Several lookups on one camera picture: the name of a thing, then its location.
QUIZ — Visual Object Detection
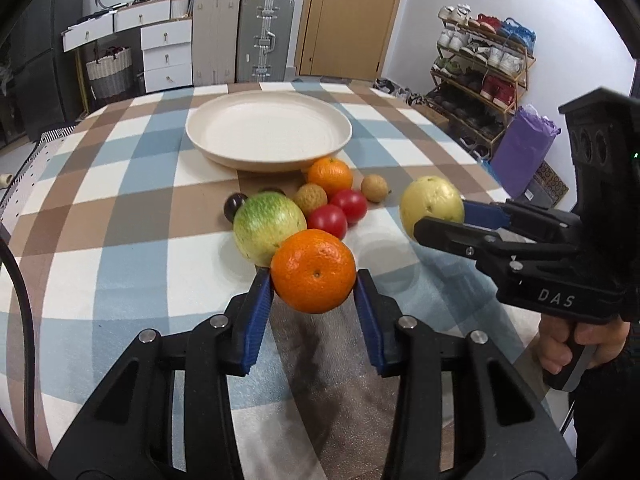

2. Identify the pale yellow guava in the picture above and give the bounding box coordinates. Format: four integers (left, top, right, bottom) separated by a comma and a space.
399, 176, 465, 240

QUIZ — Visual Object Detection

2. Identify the brown longan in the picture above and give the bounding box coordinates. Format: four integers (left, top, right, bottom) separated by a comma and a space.
360, 174, 390, 204
293, 183, 328, 217

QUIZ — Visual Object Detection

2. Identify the red tomato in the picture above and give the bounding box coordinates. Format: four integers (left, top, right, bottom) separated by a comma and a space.
330, 190, 368, 226
307, 204, 348, 240

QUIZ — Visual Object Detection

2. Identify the red tomato front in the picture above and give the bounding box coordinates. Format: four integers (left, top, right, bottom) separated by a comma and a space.
307, 204, 348, 240

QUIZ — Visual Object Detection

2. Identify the small orange mandarin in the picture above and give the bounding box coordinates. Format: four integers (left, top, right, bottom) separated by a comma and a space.
307, 157, 354, 196

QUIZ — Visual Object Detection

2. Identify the large orange mandarin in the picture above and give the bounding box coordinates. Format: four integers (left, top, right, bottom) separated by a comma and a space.
270, 229, 356, 314

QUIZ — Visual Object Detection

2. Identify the green yellow guava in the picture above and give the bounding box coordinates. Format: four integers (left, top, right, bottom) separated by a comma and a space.
233, 192, 307, 268

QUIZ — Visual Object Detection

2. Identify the dark purple plum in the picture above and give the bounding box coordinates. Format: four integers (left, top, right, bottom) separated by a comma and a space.
224, 193, 247, 223
258, 186, 286, 196

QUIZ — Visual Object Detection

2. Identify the person's right hand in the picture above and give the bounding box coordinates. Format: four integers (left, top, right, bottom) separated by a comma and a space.
537, 312, 633, 375

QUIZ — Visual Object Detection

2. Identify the purple paper bag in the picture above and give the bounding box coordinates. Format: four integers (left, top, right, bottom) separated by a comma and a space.
490, 104, 561, 198

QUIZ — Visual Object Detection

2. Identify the wooden shoe rack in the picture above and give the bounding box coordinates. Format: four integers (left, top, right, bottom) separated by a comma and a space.
425, 4, 537, 160

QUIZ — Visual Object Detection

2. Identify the cream round plate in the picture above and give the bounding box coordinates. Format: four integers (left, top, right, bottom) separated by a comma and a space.
186, 90, 352, 172

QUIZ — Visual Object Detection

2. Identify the wooden door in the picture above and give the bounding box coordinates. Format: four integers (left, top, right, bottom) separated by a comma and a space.
295, 0, 400, 80

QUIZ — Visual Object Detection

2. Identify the silver grey suitcase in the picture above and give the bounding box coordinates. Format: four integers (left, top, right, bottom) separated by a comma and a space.
235, 0, 295, 82

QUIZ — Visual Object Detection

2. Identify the beige suitcase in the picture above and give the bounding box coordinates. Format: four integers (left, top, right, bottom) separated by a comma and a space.
192, 0, 240, 87

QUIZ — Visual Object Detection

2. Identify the woven laundry basket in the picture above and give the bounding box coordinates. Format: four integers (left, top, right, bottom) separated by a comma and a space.
86, 47, 134, 101

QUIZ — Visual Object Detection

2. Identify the white drawer cabinet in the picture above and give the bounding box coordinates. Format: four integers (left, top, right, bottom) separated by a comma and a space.
62, 0, 193, 93

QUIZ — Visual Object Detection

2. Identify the black cable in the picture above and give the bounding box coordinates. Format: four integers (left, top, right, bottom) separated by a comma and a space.
0, 237, 39, 456

